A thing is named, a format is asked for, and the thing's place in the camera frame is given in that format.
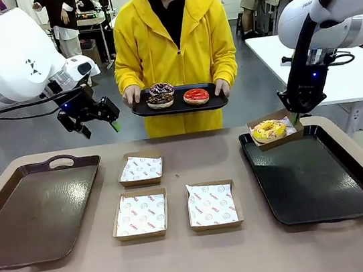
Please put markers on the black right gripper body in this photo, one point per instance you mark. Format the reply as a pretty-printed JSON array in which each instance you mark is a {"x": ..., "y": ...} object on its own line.
[{"x": 303, "y": 98}]

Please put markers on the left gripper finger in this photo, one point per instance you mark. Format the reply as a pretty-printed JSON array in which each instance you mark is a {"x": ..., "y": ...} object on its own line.
[
  {"x": 111, "y": 110},
  {"x": 68, "y": 121}
]

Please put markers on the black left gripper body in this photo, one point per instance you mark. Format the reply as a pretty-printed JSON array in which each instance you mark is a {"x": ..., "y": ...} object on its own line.
[{"x": 86, "y": 105}]

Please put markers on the yellow sprinkled donut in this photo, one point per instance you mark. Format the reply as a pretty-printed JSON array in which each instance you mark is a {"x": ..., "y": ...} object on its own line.
[{"x": 279, "y": 132}]

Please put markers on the kraft cardboard donut box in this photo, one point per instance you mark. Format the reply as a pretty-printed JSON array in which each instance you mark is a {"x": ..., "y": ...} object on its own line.
[
  {"x": 218, "y": 227},
  {"x": 141, "y": 236},
  {"x": 140, "y": 182},
  {"x": 280, "y": 144}
]

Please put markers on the chocolate sprinkled donut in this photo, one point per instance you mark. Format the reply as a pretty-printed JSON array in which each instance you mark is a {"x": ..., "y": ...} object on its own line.
[{"x": 155, "y": 104}]

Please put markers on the purple sprinkled donut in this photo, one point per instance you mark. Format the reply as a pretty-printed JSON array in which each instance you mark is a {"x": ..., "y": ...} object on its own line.
[{"x": 168, "y": 88}]

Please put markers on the small black carrying tray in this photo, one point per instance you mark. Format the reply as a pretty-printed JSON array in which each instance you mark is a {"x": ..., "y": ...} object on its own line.
[{"x": 181, "y": 108}]

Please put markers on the red glazed donut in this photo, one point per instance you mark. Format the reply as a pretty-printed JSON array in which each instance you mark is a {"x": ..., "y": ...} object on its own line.
[{"x": 189, "y": 99}]

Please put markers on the person's right forearm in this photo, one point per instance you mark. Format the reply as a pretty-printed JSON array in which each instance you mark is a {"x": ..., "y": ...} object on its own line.
[{"x": 125, "y": 76}]

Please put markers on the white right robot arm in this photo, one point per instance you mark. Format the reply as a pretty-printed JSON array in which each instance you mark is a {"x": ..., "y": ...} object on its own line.
[{"x": 290, "y": 19}]

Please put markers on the person's left forearm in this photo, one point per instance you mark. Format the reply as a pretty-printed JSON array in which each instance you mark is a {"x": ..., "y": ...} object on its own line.
[{"x": 225, "y": 65}]

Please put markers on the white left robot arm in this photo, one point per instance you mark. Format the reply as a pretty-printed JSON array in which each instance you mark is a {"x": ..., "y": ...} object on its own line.
[{"x": 5, "y": 59}]

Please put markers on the black plastic serving tray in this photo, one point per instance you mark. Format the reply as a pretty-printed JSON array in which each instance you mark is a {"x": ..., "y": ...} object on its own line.
[{"x": 310, "y": 185}]

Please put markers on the dark brown serving tray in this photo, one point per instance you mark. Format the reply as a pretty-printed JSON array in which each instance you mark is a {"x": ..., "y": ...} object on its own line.
[{"x": 37, "y": 217}]

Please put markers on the person's right hand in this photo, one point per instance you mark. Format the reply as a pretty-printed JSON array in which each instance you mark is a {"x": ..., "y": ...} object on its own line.
[{"x": 132, "y": 95}]

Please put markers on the person's left hand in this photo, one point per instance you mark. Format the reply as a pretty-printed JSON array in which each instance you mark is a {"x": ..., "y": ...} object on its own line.
[{"x": 223, "y": 89}]

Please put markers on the brown cardboard carton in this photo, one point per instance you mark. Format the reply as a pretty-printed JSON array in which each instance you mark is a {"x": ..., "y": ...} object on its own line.
[{"x": 93, "y": 55}]

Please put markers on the white table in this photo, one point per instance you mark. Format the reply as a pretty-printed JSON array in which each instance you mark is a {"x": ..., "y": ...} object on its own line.
[{"x": 356, "y": 81}]

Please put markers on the person in yellow hoodie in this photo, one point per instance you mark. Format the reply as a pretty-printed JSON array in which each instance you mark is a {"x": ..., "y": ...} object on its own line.
[{"x": 155, "y": 45}]

